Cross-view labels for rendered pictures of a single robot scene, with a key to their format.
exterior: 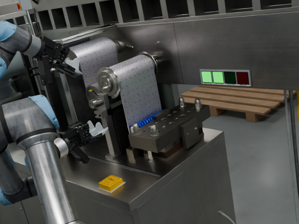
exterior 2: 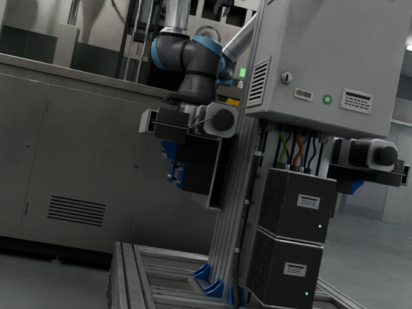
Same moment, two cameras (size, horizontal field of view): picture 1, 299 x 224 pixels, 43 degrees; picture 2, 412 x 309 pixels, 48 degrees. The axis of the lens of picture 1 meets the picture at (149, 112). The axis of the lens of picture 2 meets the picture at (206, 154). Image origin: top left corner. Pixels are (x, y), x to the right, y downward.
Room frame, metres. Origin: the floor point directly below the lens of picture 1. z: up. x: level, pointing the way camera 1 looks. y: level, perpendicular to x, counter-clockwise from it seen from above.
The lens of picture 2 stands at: (0.13, 2.11, 0.62)
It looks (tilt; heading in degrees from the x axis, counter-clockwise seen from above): 1 degrees up; 305
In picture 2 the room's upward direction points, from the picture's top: 11 degrees clockwise
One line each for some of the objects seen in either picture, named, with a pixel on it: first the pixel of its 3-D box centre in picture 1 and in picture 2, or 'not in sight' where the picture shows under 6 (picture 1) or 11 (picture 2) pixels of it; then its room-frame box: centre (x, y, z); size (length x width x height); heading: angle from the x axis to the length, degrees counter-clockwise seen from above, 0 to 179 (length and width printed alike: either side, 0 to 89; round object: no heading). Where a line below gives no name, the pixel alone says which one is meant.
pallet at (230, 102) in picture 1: (235, 97); not in sight; (4.41, -1.07, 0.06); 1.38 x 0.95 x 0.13; 42
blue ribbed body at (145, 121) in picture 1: (149, 121); not in sight; (1.67, 0.01, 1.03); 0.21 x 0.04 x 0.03; 134
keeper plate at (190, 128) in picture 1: (190, 133); not in sight; (1.57, -0.16, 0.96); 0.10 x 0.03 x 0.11; 134
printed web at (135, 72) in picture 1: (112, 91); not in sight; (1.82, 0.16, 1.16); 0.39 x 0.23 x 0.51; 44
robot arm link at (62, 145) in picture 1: (58, 147); not in sight; (1.35, 0.37, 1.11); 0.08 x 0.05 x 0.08; 44
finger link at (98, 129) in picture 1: (99, 128); not in sight; (1.46, 0.21, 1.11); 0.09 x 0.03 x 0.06; 125
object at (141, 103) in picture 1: (143, 106); not in sight; (1.69, 0.02, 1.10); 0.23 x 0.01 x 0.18; 134
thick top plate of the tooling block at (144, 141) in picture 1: (171, 125); (224, 95); (1.63, -0.09, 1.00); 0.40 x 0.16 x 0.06; 134
